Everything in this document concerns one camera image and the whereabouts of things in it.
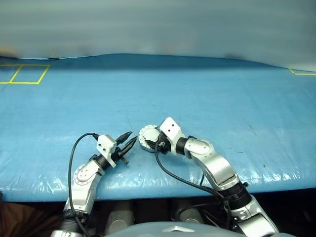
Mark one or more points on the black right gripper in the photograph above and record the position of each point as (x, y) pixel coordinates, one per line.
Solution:
(164, 145)

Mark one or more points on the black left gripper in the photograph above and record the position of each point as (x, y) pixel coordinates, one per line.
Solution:
(119, 154)

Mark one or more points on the silver motor housing with lid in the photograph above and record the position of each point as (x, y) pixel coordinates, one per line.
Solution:
(150, 133)

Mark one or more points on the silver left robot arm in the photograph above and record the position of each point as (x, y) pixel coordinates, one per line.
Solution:
(84, 175)

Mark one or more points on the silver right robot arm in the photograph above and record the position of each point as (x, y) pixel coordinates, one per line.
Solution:
(217, 168)

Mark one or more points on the blue plastic table cover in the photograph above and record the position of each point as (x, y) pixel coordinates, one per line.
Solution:
(172, 98)

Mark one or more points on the grey rounded cylinder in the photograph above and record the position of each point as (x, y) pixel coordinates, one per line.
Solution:
(190, 212)
(121, 214)

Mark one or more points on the grey robot chest with emblem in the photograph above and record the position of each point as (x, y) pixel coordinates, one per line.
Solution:
(172, 230)

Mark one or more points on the yellow tape double square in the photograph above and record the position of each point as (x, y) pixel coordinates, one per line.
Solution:
(24, 83)

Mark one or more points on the yellow tape corner marking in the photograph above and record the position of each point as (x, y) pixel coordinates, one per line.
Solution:
(306, 73)

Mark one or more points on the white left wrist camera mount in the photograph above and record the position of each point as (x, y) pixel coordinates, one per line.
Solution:
(105, 144)

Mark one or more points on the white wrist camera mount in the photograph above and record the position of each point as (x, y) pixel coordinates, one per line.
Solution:
(105, 144)
(170, 127)

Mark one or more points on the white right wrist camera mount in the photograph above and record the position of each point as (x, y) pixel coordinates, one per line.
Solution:
(170, 127)

